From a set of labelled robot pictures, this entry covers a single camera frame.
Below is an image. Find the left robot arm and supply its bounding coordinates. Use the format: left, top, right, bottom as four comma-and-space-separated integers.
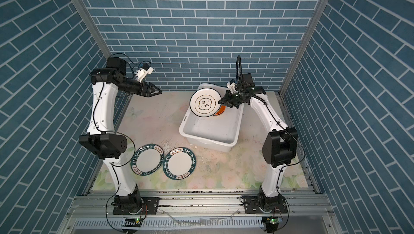
79, 57, 162, 197

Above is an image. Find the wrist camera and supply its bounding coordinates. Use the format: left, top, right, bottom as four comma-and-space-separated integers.
135, 60, 154, 83
226, 55, 254, 94

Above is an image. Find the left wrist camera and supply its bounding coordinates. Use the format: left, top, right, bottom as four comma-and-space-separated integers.
135, 60, 154, 83

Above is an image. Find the white plate thin dark rim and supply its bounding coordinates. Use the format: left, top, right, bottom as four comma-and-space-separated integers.
189, 88, 222, 118

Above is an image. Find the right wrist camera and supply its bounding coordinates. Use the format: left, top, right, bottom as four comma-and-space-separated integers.
226, 55, 254, 94

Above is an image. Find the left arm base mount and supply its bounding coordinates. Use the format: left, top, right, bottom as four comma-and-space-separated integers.
111, 196, 160, 216

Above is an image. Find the orange plate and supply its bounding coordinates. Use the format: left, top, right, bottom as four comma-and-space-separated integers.
214, 105, 226, 116

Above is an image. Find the white plastic bin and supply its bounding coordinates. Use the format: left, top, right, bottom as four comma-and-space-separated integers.
179, 83, 244, 152

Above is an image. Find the green-rimmed lettered plate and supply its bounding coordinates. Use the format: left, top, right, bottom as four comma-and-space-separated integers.
130, 143, 165, 176
162, 147, 197, 180

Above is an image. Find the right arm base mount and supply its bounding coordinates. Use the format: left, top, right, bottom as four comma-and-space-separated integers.
240, 194, 288, 214

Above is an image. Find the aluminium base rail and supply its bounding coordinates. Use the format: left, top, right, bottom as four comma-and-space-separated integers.
58, 191, 341, 234

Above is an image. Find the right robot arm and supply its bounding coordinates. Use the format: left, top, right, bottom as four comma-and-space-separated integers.
218, 81, 298, 204

